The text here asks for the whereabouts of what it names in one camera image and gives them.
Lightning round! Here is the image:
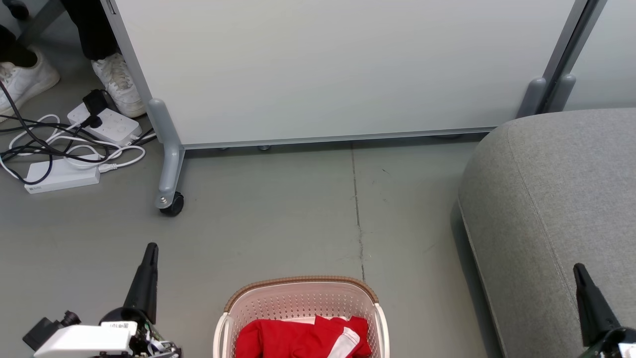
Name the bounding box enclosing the red and white garment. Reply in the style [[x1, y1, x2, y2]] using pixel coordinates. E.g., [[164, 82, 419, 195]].
[[235, 315, 372, 358]]

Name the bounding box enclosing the white perforated laundry basket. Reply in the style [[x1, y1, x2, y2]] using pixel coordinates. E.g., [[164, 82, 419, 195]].
[[213, 276, 391, 358]]

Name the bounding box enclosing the tangle of cables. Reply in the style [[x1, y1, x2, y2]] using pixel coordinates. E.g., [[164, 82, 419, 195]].
[[0, 82, 156, 185]]

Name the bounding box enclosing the grey fabric sofa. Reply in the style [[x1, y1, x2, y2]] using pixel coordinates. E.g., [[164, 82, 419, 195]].
[[457, 108, 636, 358]]

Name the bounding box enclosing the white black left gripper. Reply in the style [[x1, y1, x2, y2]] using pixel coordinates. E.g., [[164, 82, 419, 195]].
[[34, 243, 182, 358]]

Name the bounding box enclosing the white power strip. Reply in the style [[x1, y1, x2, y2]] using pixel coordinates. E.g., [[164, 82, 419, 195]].
[[67, 102, 143, 148]]

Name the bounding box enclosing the white power cable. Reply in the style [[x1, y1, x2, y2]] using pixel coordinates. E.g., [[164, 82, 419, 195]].
[[0, 114, 148, 176]]

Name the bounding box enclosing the black trouser leg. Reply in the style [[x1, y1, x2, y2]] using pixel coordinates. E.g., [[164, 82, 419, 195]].
[[0, 24, 38, 68], [61, 0, 120, 62]]

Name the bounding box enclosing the white partition panel grey frame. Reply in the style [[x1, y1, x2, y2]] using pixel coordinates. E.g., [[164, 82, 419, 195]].
[[547, 0, 636, 112], [99, 0, 592, 150]]

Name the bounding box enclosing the white flat adapter box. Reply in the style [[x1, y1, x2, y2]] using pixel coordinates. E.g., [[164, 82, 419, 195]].
[[24, 154, 103, 194]]

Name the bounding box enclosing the black plug adapter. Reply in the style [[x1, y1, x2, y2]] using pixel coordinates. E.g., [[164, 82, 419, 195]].
[[81, 89, 113, 130]]

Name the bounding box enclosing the white sneaker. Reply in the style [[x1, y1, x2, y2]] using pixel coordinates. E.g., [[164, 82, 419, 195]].
[[0, 47, 61, 118], [91, 52, 148, 119]]

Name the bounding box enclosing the black caster wheel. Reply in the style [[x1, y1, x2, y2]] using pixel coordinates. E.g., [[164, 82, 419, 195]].
[[159, 191, 185, 217]]

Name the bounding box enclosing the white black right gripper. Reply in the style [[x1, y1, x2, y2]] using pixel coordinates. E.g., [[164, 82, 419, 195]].
[[572, 263, 636, 358]]

